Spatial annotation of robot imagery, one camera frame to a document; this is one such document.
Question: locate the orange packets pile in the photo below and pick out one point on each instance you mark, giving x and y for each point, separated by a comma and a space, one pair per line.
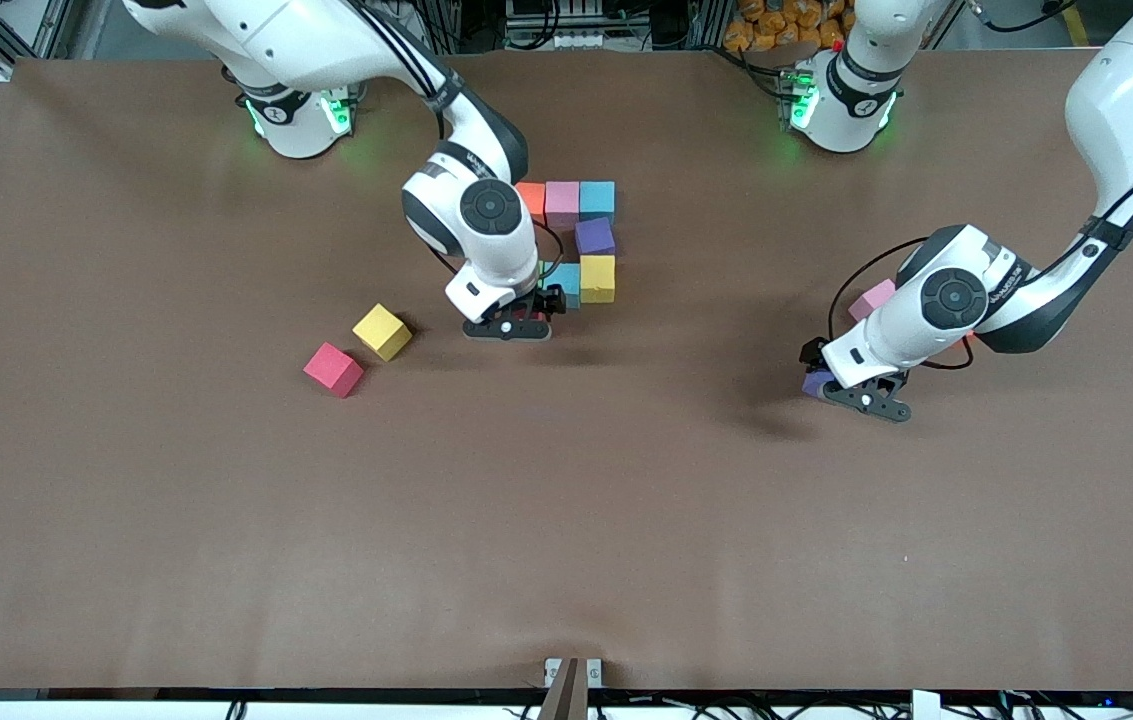
776, 25

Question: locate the orange foam cube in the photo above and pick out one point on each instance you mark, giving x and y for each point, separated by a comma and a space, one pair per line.
536, 198

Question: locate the purple foam cube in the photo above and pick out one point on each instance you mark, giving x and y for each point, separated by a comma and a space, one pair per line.
594, 238
816, 385

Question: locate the cyan foam cube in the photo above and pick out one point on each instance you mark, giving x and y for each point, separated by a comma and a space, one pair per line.
566, 285
597, 200

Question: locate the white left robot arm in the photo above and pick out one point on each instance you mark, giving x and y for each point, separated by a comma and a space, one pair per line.
1126, 100

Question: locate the yellow foam cube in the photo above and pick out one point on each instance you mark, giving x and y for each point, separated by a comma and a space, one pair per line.
598, 278
382, 331

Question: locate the pink foam cube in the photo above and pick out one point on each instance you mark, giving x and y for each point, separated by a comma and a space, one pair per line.
871, 300
562, 203

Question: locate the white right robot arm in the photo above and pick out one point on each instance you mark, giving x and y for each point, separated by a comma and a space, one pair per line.
501, 270

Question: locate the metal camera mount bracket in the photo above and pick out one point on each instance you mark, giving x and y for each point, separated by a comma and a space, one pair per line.
572, 685

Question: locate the grey electronics box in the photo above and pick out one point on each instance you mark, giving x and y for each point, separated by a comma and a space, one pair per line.
556, 25

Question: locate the white power strip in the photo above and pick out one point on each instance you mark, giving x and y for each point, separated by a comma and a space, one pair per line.
366, 25

